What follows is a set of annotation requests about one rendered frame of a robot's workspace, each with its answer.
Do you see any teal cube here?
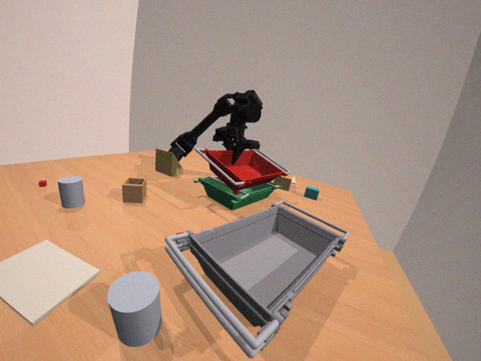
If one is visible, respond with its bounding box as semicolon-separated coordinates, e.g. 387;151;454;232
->
304;185;319;200

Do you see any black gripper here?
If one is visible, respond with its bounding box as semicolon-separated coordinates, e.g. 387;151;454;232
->
213;121;260;164

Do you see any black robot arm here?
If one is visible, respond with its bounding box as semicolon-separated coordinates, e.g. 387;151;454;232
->
168;90;263;162

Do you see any grey cylinder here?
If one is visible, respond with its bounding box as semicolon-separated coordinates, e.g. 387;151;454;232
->
57;176;85;209
107;271;162;347

